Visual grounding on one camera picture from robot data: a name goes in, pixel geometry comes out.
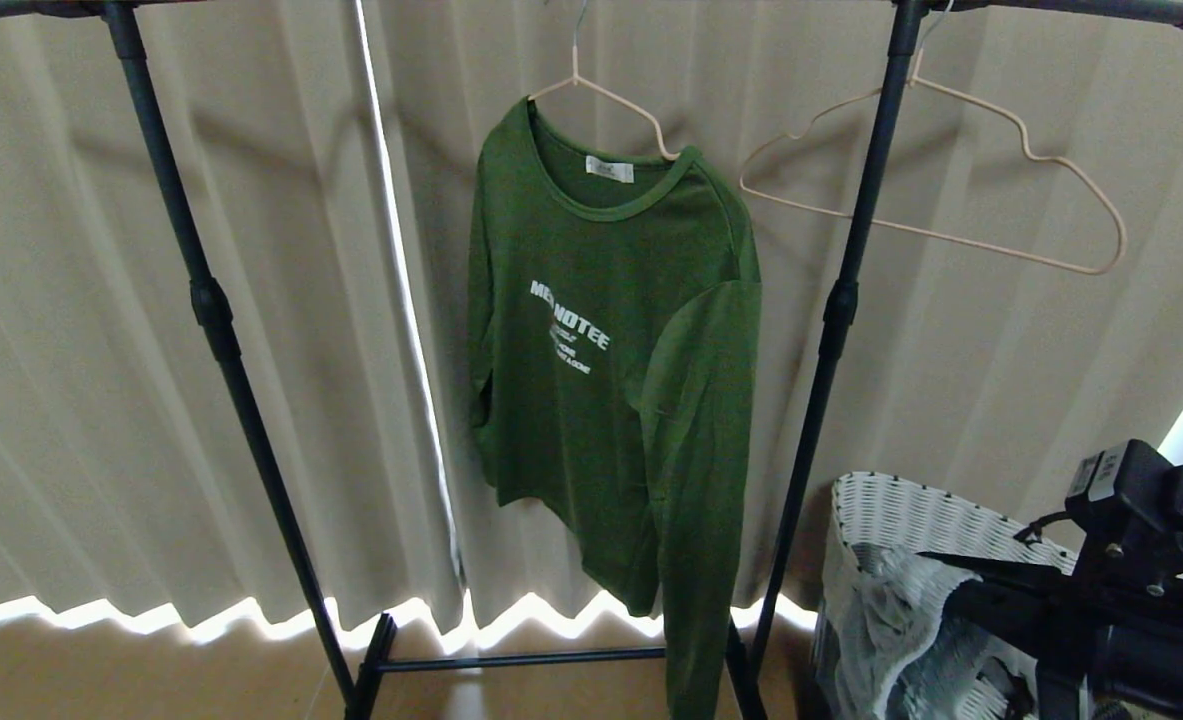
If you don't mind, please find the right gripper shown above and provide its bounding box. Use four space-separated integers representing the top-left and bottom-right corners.
916 550 1183 719

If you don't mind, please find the pale blue garment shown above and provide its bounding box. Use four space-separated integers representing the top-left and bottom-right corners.
831 545 1042 720

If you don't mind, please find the pink clothes hanger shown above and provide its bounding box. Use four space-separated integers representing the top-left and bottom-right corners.
528 0 680 161
739 20 1127 276

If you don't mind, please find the green printed shirt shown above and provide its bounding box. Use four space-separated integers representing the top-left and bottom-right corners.
466 97 762 720

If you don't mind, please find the white laundry basket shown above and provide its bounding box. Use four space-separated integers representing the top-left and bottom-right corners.
816 472 1082 720

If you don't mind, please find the black clothes rack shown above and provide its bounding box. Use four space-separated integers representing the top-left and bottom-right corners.
0 0 1183 720

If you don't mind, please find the beige curtain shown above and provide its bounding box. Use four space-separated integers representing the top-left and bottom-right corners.
0 0 1183 641

